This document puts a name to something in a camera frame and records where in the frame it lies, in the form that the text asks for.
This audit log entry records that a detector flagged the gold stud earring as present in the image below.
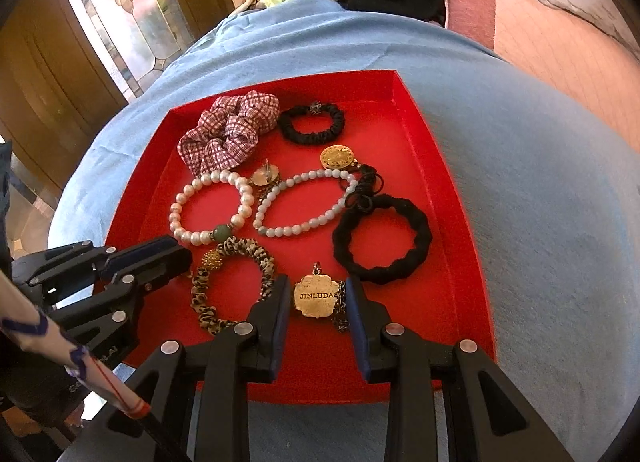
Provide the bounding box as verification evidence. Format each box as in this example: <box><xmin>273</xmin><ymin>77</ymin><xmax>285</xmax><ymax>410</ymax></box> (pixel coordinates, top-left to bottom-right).
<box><xmin>248</xmin><ymin>159</ymin><xmax>283</xmax><ymax>198</ymax></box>

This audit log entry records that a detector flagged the wooden door frame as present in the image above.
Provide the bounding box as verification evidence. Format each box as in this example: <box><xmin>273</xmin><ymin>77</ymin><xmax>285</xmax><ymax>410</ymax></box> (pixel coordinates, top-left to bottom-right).
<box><xmin>0</xmin><ymin>0</ymin><xmax>251</xmax><ymax>193</ymax></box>

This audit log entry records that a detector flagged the large black braided hair tie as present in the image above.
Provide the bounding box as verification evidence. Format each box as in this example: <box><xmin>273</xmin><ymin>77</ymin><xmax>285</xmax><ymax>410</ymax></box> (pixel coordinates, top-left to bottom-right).
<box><xmin>331</xmin><ymin>193</ymin><xmax>433</xmax><ymax>285</ymax></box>

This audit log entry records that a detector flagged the red tray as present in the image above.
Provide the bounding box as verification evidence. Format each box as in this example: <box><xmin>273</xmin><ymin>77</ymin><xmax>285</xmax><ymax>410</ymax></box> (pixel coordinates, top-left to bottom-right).
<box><xmin>105</xmin><ymin>70</ymin><xmax>498</xmax><ymax>405</ymax></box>

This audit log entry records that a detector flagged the round gold pendant black cord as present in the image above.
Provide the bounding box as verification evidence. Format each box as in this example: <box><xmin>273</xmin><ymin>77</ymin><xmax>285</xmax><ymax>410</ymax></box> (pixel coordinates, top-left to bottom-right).
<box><xmin>320</xmin><ymin>145</ymin><xmax>385</xmax><ymax>215</ymax></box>

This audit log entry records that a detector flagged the stained glass window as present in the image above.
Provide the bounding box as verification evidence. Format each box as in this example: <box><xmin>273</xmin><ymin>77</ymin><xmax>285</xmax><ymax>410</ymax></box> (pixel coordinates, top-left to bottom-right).
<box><xmin>55</xmin><ymin>0</ymin><xmax>196</xmax><ymax>98</ymax></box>

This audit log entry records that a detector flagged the black cloth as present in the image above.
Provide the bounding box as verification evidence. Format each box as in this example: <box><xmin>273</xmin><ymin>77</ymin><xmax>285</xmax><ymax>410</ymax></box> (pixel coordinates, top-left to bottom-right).
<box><xmin>340</xmin><ymin>0</ymin><xmax>453</xmax><ymax>26</ymax></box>

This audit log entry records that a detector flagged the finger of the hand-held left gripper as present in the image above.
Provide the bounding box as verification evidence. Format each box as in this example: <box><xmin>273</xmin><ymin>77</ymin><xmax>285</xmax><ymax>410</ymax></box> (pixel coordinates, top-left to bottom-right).
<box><xmin>45</xmin><ymin>246</ymin><xmax>194</xmax><ymax>343</ymax></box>
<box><xmin>12</xmin><ymin>236</ymin><xmax>178</xmax><ymax>303</ymax></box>

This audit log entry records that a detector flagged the blue blanket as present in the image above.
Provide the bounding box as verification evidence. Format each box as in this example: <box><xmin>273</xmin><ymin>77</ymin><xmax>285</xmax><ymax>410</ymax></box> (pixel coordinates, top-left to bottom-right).
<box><xmin>47</xmin><ymin>0</ymin><xmax>640</xmax><ymax>462</ymax></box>

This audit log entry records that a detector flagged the gold tag pendant with chain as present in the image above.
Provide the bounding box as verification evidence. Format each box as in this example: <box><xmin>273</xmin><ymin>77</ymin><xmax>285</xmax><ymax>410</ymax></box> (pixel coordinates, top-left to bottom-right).
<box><xmin>293</xmin><ymin>262</ymin><xmax>351</xmax><ymax>334</ymax></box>

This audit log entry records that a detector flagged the pale bead bracelet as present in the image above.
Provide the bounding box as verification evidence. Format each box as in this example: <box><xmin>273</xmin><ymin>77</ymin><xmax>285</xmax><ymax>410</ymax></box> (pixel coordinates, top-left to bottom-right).
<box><xmin>252</xmin><ymin>168</ymin><xmax>361</xmax><ymax>239</ymax></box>

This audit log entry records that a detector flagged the white wrapped cable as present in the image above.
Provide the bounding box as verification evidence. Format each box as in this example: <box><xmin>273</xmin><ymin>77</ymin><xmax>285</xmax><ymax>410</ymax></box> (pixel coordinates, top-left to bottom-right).
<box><xmin>0</xmin><ymin>272</ymin><xmax>188</xmax><ymax>462</ymax></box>

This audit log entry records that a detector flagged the grey cloth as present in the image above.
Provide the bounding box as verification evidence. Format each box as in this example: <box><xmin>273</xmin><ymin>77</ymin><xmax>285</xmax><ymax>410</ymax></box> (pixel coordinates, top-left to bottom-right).
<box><xmin>530</xmin><ymin>0</ymin><xmax>631</xmax><ymax>48</ymax></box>

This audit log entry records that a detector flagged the white pearl bracelet green bead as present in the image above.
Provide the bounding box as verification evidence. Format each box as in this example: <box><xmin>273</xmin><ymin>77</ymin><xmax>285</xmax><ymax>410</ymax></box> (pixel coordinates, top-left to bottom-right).
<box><xmin>169</xmin><ymin>169</ymin><xmax>255</xmax><ymax>247</ymax></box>

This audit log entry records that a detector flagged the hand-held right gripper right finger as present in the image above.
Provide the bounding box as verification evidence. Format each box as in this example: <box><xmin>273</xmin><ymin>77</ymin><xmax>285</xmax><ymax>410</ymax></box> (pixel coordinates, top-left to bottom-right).
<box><xmin>344</xmin><ymin>275</ymin><xmax>576</xmax><ymax>462</ymax></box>

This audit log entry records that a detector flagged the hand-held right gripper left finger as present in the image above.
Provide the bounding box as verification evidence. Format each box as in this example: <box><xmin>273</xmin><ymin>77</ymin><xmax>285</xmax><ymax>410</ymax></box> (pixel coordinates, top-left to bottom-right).
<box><xmin>57</xmin><ymin>273</ymin><xmax>293</xmax><ymax>462</ymax></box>

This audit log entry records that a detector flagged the leopard print scrunchie bracelet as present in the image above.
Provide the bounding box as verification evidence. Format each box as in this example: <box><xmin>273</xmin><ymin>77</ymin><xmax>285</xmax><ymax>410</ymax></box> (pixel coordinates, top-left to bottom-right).
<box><xmin>190</xmin><ymin>236</ymin><xmax>277</xmax><ymax>337</ymax></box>

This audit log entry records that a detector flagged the small black beaded scrunchie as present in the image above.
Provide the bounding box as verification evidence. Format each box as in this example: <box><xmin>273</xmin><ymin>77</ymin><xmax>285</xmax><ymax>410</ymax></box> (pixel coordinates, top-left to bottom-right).
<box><xmin>276</xmin><ymin>101</ymin><xmax>347</xmax><ymax>147</ymax></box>

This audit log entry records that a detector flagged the red plaid scrunchie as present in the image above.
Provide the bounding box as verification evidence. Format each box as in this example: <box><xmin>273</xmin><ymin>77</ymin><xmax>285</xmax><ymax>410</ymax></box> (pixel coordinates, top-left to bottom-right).
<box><xmin>177</xmin><ymin>91</ymin><xmax>281</xmax><ymax>177</ymax></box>

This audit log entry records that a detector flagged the pink checkered sheet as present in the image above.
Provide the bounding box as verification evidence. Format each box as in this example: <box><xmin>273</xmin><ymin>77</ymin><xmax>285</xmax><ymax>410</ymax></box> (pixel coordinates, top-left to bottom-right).
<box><xmin>445</xmin><ymin>0</ymin><xmax>640</xmax><ymax>153</ymax></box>

